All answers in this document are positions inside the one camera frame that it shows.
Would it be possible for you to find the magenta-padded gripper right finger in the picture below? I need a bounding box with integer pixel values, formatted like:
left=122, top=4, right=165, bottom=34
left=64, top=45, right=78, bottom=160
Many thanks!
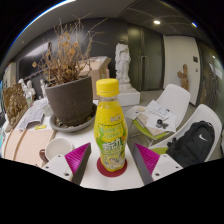
left=132, top=142, right=184, bottom=186

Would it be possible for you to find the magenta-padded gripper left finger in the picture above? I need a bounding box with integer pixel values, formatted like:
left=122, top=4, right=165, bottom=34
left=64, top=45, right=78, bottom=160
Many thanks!
left=41, top=142, right=93, bottom=186

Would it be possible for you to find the yellow drink bottle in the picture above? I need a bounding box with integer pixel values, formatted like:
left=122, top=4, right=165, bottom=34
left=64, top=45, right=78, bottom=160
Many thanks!
left=93, top=78, right=129, bottom=173

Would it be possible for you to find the black backpack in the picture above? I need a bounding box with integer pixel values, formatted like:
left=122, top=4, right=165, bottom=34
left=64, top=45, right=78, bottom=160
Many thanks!
left=165, top=120, right=216, bottom=168

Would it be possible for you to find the light wooden drawing board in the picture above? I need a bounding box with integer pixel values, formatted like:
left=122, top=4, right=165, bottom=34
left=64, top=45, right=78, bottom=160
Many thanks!
left=2, top=128, right=58, bottom=168

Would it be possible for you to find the flat round red coaster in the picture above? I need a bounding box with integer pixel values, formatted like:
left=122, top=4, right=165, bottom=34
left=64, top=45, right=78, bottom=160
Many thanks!
left=96, top=156, right=128, bottom=178

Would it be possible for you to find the stack of papers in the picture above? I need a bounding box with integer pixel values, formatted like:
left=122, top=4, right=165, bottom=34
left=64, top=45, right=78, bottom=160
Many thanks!
left=133, top=99, right=178, bottom=138

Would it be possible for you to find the clear plastic container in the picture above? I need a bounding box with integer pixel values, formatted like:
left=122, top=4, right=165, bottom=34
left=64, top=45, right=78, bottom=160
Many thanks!
left=16, top=98, right=51, bottom=131

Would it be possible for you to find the grey pot with dried plant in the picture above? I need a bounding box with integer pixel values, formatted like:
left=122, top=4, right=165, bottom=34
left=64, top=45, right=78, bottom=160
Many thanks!
left=31, top=14, right=109, bottom=127

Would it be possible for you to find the white chair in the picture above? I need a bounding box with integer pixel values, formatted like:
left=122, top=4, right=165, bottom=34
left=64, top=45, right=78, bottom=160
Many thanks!
left=124, top=83, right=192, bottom=149
left=148, top=103, right=223, bottom=164

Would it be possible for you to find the brown carved wooden sculpture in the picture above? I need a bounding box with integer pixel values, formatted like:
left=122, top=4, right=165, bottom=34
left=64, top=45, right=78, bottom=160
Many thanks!
left=2, top=83, right=29, bottom=133

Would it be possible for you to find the white figurines group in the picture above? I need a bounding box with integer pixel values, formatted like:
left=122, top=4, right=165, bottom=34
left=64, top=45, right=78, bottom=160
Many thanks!
left=17, top=78, right=48, bottom=101

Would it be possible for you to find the wooden figure sculpture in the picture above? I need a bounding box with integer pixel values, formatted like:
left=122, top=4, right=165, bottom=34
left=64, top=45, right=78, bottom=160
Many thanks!
left=177, top=63, right=190, bottom=92

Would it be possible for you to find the cardboard box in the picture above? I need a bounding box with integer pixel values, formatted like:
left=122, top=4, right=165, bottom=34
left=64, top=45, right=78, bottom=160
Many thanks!
left=79, top=55, right=113, bottom=89

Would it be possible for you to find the white stone statue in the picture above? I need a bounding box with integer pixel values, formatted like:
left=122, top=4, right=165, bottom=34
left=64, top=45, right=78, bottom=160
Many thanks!
left=114, top=42, right=141, bottom=108

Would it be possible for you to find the white mug with brown handle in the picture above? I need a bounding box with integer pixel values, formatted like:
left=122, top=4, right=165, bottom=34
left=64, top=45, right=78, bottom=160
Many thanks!
left=38, top=136, right=75, bottom=164

